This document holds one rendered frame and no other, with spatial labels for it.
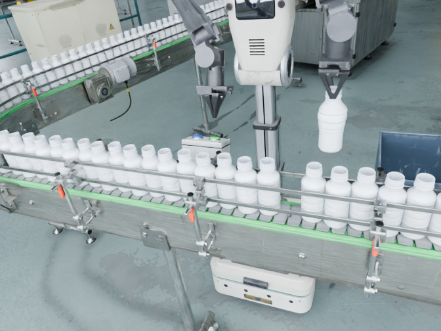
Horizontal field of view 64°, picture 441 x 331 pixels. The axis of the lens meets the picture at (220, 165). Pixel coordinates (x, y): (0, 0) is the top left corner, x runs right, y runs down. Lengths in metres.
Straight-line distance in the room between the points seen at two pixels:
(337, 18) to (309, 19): 3.88
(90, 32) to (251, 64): 3.84
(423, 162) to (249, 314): 1.11
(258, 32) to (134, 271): 1.57
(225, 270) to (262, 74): 0.98
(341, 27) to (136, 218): 0.81
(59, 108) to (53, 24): 2.59
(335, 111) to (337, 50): 0.15
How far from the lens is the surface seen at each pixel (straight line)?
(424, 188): 0.89
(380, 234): 0.85
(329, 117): 0.91
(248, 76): 1.45
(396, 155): 1.56
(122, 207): 1.19
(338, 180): 0.87
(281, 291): 1.84
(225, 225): 1.02
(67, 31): 4.93
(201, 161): 0.95
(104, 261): 2.45
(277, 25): 1.36
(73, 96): 2.38
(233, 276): 1.86
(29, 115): 2.27
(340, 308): 2.04
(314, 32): 4.66
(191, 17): 1.08
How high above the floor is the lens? 1.67
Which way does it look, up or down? 34 degrees down
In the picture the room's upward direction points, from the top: 8 degrees counter-clockwise
